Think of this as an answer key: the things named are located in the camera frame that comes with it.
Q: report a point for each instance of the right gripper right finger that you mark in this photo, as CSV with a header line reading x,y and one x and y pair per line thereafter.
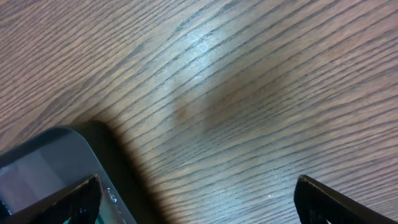
x,y
317,203

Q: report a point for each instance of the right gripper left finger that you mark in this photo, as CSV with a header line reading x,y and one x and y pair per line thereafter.
x,y
77,203

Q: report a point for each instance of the black rectangular water tray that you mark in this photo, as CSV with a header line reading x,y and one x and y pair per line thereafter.
x,y
50,162

